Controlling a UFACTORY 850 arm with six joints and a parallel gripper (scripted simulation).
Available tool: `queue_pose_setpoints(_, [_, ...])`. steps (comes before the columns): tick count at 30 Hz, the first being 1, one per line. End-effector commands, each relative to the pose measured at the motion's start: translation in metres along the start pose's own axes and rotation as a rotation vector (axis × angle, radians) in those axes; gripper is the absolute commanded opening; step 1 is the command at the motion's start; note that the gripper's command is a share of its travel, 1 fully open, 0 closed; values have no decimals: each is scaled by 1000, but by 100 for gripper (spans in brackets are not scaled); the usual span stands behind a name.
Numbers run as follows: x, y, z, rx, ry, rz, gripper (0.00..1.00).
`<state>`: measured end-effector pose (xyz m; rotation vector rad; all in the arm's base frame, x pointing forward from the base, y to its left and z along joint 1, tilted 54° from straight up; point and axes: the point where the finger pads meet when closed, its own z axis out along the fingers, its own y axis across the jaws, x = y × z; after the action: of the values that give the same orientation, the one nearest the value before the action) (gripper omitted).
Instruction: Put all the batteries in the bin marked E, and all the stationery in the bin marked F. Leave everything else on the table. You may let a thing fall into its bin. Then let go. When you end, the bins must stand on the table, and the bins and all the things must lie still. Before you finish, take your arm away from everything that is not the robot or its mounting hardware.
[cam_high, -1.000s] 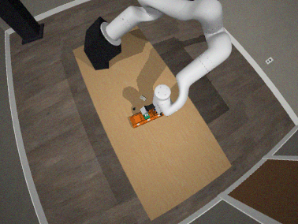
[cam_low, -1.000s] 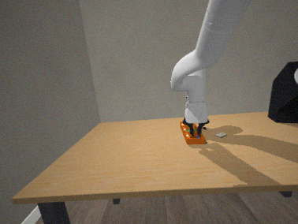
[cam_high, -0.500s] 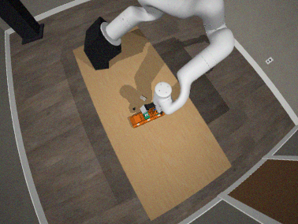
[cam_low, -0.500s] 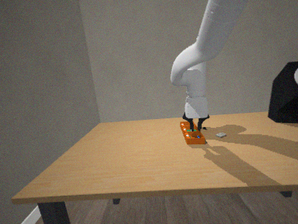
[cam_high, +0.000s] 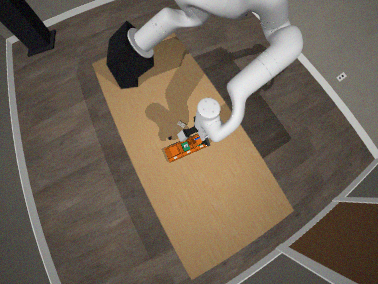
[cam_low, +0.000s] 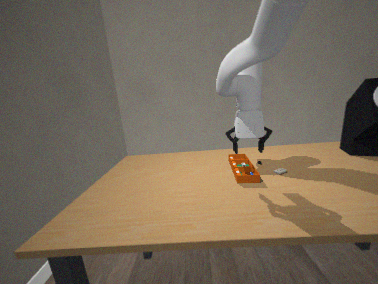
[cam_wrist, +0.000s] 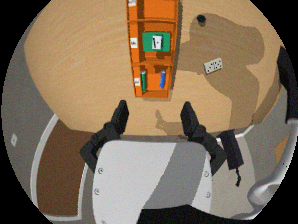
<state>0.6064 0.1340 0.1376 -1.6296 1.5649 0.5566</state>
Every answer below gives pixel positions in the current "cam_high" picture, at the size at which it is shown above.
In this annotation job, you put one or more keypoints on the white domino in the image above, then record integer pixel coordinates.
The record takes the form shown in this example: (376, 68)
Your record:
(181, 124)

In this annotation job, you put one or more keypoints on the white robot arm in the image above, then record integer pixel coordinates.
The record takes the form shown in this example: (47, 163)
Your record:
(286, 45)

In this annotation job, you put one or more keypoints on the orange rack of bins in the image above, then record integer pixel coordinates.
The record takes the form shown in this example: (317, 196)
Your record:
(176, 151)

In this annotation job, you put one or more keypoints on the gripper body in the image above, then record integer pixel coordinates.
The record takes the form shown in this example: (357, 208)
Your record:
(203, 135)

